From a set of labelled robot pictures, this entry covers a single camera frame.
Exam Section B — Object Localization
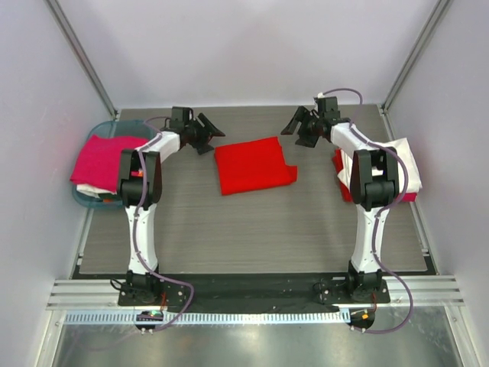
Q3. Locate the red t-shirt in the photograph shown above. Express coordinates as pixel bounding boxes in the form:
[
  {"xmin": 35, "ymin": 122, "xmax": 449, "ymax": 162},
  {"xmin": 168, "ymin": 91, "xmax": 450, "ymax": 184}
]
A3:
[
  {"xmin": 332, "ymin": 148, "xmax": 352, "ymax": 203},
  {"xmin": 215, "ymin": 136, "xmax": 298, "ymax": 196}
]

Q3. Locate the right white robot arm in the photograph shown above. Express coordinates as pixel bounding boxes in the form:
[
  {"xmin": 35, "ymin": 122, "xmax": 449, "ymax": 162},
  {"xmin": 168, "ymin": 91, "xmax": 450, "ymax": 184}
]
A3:
[{"xmin": 281, "ymin": 93, "xmax": 407, "ymax": 303}]

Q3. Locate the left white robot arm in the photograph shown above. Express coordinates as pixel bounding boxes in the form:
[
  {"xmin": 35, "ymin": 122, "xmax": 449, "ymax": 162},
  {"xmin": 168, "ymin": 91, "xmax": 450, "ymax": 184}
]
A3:
[{"xmin": 117, "ymin": 107, "xmax": 225, "ymax": 306}]

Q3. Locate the folded red t-shirt in stack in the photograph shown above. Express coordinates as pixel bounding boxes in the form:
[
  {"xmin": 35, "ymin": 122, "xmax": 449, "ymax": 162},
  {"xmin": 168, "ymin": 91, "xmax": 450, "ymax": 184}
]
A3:
[{"xmin": 332, "ymin": 148, "xmax": 352, "ymax": 203}]

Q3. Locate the folded magenta t-shirt in stack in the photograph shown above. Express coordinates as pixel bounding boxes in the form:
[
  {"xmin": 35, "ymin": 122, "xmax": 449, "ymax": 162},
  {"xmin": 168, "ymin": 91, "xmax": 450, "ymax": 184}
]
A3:
[{"xmin": 402, "ymin": 193, "xmax": 417, "ymax": 203}]

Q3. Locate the teal plastic laundry basket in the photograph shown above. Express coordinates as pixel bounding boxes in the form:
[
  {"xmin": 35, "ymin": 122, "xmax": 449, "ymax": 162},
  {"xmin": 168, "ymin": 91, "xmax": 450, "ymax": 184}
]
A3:
[{"xmin": 72, "ymin": 119, "xmax": 156, "ymax": 209}]

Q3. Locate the folded pink t-shirt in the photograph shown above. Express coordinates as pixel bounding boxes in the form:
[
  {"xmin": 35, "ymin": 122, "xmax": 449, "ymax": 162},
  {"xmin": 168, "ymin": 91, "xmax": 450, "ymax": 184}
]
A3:
[{"xmin": 70, "ymin": 135, "xmax": 149, "ymax": 193}]

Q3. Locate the folded white t-shirt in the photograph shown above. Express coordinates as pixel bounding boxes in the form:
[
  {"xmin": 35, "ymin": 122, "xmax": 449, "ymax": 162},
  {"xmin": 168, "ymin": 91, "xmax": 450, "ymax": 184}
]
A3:
[{"xmin": 340, "ymin": 138, "xmax": 423, "ymax": 193}]

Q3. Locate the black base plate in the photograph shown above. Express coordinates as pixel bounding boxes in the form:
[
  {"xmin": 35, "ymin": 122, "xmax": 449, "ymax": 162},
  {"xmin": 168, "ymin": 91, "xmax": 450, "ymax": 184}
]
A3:
[{"xmin": 110, "ymin": 273, "xmax": 390, "ymax": 314}]

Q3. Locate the left aluminium frame post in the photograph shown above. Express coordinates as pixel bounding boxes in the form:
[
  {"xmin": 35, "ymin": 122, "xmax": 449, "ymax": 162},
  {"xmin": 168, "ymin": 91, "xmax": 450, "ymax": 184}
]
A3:
[{"xmin": 44, "ymin": 0, "xmax": 118, "ymax": 120}]

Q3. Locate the aluminium frame post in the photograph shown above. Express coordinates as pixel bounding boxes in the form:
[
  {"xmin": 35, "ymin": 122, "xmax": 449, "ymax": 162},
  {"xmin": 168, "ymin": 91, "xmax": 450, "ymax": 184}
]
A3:
[
  {"xmin": 44, "ymin": 0, "xmax": 118, "ymax": 120},
  {"xmin": 381, "ymin": 0, "xmax": 453, "ymax": 113}
]

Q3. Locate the right aluminium frame post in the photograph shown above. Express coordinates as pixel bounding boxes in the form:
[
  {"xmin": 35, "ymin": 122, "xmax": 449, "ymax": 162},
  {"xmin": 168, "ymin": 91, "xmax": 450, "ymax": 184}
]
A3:
[{"xmin": 381, "ymin": 0, "xmax": 453, "ymax": 113}]

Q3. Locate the slotted cable duct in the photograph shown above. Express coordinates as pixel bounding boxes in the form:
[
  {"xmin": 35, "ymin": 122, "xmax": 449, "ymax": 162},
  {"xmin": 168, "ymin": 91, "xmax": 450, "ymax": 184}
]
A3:
[{"xmin": 64, "ymin": 309, "xmax": 350, "ymax": 326}]

